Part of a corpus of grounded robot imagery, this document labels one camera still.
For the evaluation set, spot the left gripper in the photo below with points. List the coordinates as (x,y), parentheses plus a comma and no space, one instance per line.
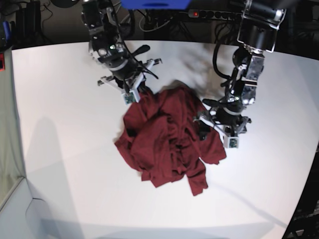
(222,120)

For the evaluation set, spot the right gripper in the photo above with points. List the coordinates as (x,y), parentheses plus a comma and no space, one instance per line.
(130,77)

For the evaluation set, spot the dark red t-shirt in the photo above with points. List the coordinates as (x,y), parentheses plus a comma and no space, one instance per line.
(162,141)

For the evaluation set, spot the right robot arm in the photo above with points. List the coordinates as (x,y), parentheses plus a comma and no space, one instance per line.
(107,48)

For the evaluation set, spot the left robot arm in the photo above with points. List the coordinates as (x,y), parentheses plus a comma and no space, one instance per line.
(260,23)

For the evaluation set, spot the blue box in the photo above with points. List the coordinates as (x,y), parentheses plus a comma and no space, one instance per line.
(155,4)

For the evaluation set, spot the black power strip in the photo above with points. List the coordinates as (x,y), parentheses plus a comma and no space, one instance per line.
(213,15)

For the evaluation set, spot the red and black device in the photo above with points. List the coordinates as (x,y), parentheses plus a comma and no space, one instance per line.
(2,62)

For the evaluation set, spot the grey fabric side panel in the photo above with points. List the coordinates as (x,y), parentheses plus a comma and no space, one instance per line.
(12,169)

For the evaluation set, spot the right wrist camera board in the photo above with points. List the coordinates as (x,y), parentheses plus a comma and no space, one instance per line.
(129,98)

